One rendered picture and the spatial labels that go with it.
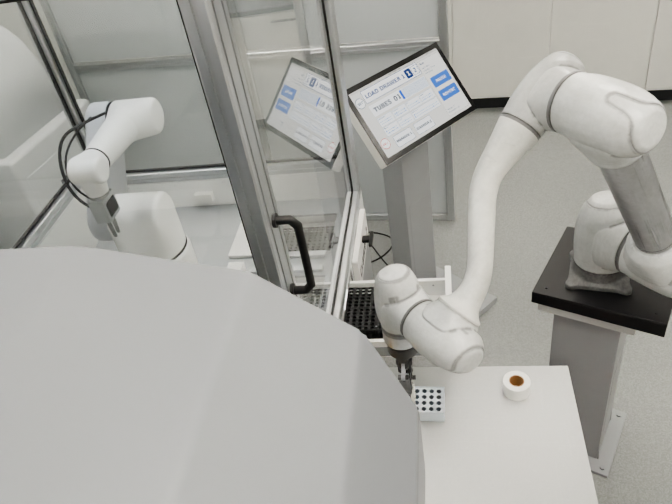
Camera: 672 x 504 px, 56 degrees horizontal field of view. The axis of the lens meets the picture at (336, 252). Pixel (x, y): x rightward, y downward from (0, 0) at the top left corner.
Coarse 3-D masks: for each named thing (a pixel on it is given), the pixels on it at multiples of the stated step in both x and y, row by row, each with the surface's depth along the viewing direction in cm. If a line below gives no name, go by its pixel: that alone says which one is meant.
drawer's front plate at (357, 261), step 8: (360, 216) 211; (360, 224) 207; (360, 232) 204; (360, 240) 201; (360, 248) 200; (360, 256) 199; (352, 264) 193; (360, 264) 198; (360, 272) 198; (360, 280) 197
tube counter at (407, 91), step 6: (420, 78) 242; (408, 84) 239; (414, 84) 240; (420, 84) 241; (426, 84) 242; (402, 90) 237; (408, 90) 238; (414, 90) 239; (420, 90) 240; (396, 96) 235; (402, 96) 236; (408, 96) 237; (396, 102) 234
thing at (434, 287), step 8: (368, 280) 190; (424, 280) 186; (432, 280) 186; (440, 280) 185; (424, 288) 188; (432, 288) 188; (440, 288) 187; (432, 296) 189; (376, 344) 171; (384, 344) 170; (384, 352) 172
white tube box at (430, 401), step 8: (416, 392) 169; (424, 392) 169; (432, 392) 168; (440, 392) 167; (416, 400) 165; (424, 400) 165; (432, 400) 164; (440, 400) 164; (424, 408) 164; (432, 408) 163; (440, 408) 162; (424, 416) 163; (432, 416) 162; (440, 416) 162
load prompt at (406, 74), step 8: (416, 64) 242; (400, 72) 238; (408, 72) 240; (416, 72) 241; (384, 80) 234; (392, 80) 236; (400, 80) 237; (408, 80) 239; (368, 88) 230; (376, 88) 232; (384, 88) 233; (392, 88) 235; (368, 96) 230; (376, 96) 231
